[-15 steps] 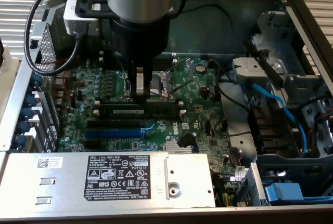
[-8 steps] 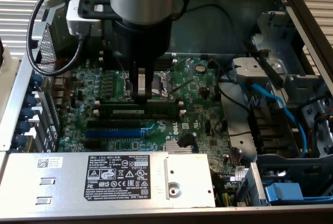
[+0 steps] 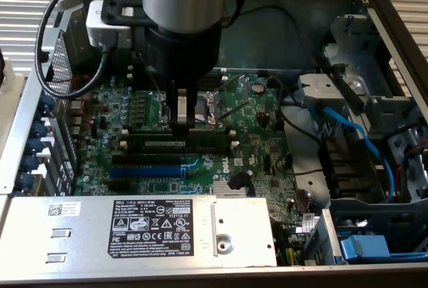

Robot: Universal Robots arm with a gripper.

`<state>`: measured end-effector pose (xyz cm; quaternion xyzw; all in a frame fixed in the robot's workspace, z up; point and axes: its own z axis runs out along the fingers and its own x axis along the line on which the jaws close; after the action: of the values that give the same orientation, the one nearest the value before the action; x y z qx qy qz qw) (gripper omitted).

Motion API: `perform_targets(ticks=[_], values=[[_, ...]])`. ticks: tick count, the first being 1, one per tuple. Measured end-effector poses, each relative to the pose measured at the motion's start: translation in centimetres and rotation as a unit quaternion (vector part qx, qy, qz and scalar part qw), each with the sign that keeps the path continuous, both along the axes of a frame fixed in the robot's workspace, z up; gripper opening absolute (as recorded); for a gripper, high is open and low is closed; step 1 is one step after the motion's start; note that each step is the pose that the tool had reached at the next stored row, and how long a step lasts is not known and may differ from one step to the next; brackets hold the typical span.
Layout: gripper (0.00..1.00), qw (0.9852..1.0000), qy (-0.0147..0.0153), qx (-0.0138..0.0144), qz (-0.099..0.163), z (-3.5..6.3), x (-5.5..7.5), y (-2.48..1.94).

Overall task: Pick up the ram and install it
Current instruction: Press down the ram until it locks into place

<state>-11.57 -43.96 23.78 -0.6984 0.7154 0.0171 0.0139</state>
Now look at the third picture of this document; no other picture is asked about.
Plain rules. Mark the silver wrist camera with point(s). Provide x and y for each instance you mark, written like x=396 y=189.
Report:
x=95 y=30

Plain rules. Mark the long black expansion slot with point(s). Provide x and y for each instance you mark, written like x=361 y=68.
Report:
x=147 y=160

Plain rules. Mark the blue plastic latch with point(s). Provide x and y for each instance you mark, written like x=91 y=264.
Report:
x=364 y=248

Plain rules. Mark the blue card retention clip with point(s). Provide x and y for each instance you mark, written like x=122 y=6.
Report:
x=24 y=181
x=46 y=106
x=29 y=164
x=39 y=129
x=34 y=146

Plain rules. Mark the short black expansion slot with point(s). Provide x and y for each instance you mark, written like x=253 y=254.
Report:
x=118 y=186

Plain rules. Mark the black camera bracket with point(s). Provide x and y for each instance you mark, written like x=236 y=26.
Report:
x=112 y=14

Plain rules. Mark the RAM slot white clips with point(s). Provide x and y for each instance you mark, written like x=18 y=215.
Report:
x=217 y=82
x=180 y=150
x=125 y=132
x=219 y=74

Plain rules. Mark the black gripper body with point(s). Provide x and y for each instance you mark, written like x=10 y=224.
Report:
x=184 y=54

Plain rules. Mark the round coin cell battery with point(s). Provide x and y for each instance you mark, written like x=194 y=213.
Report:
x=257 y=88

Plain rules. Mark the black SATA plug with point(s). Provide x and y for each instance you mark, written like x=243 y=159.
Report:
x=239 y=181

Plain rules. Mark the CPU socket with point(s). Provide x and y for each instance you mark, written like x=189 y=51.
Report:
x=205 y=107

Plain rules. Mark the open grey PC case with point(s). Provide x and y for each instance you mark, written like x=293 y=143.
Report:
x=284 y=40

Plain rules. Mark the silver drive bracket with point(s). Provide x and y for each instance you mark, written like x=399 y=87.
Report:
x=321 y=87

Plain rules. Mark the metal socket cover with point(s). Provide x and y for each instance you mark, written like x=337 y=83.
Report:
x=246 y=84

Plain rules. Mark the metal locking lever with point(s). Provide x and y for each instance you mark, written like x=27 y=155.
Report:
x=234 y=109
x=157 y=89

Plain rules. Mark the blue expansion slot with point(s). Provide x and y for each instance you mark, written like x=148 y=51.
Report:
x=147 y=171

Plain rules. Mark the silver finned heatsink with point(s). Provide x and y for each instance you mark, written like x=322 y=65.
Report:
x=230 y=189

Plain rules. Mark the silver power supply unit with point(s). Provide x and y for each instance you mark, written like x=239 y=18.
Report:
x=83 y=234

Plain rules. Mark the grey metal disk bay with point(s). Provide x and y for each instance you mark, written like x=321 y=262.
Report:
x=354 y=54

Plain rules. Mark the black finned shroud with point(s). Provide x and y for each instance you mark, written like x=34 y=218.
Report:
x=347 y=164

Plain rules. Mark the RAM slot black clips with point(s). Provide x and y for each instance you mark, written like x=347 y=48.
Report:
x=217 y=78
x=217 y=87
x=207 y=131

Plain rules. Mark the green Dell motherboard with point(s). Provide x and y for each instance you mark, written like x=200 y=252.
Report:
x=254 y=141

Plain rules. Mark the green RAM stick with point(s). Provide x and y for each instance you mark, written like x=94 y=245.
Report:
x=207 y=139

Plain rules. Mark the black plastic bar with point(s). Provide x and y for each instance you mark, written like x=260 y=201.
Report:
x=349 y=91

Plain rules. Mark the dark drive cage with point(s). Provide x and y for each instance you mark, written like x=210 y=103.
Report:
x=368 y=208

